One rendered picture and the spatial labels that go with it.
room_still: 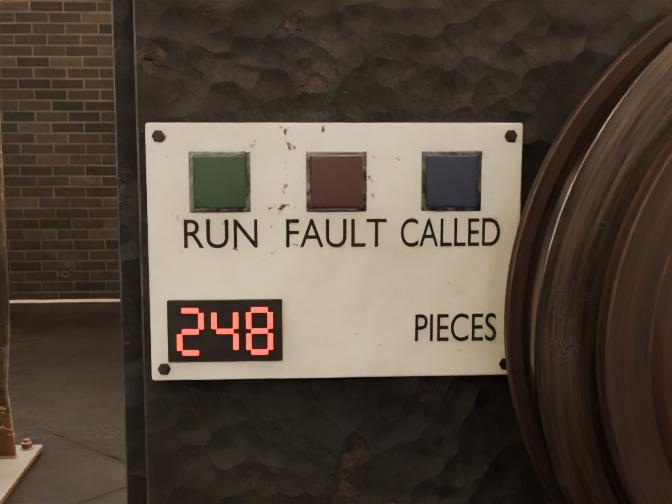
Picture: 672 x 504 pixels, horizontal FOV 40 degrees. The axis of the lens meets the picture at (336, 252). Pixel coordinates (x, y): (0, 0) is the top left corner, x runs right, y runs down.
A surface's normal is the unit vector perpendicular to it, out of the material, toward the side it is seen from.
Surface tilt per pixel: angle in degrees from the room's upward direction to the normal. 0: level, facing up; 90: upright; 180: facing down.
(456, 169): 90
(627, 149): 90
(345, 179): 90
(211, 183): 90
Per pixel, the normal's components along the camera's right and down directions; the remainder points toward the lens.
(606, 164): 0.06, 0.14
